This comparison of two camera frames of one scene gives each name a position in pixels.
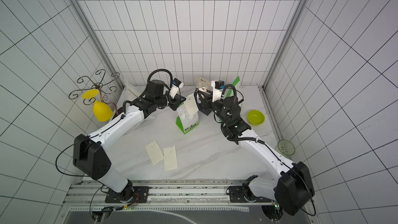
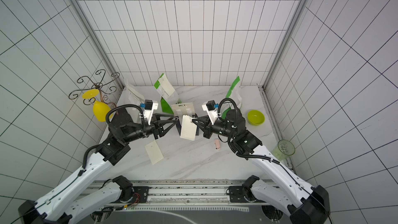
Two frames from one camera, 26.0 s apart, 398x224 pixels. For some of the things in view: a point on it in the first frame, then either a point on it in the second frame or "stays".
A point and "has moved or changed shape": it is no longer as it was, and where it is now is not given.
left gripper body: x=173 y=103 -> x=145 y=131
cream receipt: x=170 y=161 -> x=188 y=128
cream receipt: x=154 y=152 stays
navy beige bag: x=203 y=95 -> x=180 y=110
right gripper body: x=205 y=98 -> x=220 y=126
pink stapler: x=203 y=89 -> x=217 y=144
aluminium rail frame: x=211 y=195 stays
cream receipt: x=190 y=105 has moved or changed shape
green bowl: x=255 y=117 stays
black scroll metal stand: x=90 y=91 stays
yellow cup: x=102 y=111 stays
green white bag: x=184 y=121 has moved or changed shape
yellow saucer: x=90 y=94 stays
